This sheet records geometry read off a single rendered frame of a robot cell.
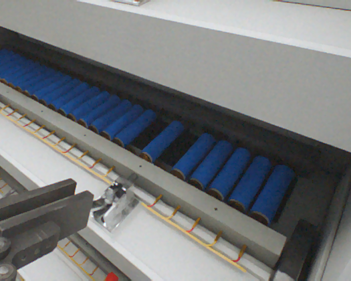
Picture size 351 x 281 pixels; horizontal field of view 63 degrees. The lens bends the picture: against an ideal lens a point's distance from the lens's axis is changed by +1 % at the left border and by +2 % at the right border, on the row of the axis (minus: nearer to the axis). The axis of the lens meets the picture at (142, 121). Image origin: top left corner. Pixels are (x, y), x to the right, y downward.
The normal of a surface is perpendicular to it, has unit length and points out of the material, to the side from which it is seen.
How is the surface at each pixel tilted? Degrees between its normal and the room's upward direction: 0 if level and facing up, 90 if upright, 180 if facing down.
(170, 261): 19
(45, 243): 90
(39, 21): 109
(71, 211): 90
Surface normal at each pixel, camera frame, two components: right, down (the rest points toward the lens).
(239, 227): -0.07, -0.77
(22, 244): 0.25, -0.93
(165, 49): -0.63, 0.53
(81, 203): 0.77, 0.36
